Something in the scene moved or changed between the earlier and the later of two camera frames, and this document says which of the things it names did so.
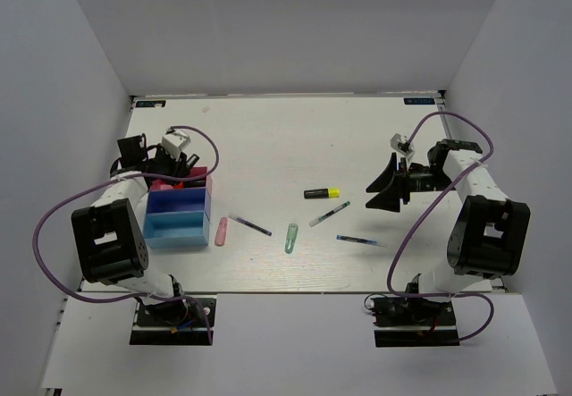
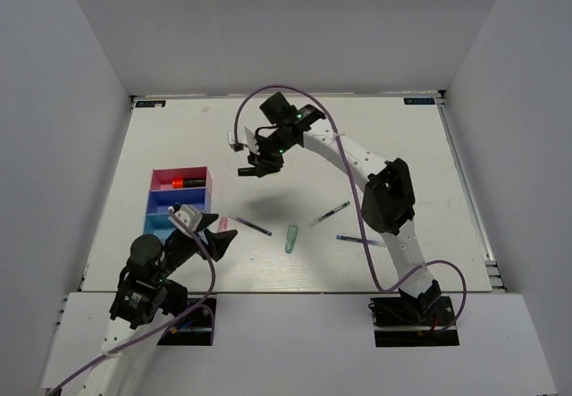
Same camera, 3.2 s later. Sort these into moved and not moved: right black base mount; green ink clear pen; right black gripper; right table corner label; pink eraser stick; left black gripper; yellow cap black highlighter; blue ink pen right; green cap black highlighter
Moved: right black gripper; left black gripper; yellow cap black highlighter
Not moved: right black base mount; green ink clear pen; green cap black highlighter; pink eraser stick; blue ink pen right; right table corner label
